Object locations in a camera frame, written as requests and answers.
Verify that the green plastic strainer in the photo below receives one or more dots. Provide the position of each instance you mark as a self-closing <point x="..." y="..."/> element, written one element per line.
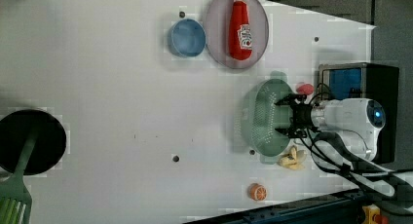
<point x="261" y="117"/>

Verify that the grey round plate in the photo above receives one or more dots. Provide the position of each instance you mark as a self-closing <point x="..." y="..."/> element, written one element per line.
<point x="216" y="23"/>

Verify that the black toaster oven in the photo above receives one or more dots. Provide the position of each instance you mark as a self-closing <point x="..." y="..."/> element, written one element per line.
<point x="368" y="80"/>

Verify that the orange slice toy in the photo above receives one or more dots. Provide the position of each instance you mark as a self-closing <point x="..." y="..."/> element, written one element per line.
<point x="257" y="192"/>

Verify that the red ketchup bottle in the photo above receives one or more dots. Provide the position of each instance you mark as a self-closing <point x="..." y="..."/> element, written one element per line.
<point x="239" y="33"/>

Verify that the pink fruit toy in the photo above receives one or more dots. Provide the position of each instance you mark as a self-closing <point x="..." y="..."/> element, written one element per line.
<point x="306" y="89"/>

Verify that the peeled banana toy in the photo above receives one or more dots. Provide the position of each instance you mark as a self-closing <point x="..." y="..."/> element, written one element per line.
<point x="294" y="159"/>

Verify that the green spatula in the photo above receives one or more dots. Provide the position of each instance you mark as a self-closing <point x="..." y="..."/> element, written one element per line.
<point x="16" y="201"/>

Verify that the blue small bowl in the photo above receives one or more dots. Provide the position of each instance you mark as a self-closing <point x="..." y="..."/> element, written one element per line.
<point x="186" y="38"/>

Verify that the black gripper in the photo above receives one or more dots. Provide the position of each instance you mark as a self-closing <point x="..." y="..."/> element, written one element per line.
<point x="301" y="118"/>

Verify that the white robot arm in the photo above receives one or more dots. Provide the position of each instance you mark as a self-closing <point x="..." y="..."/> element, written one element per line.
<point x="344" y="141"/>

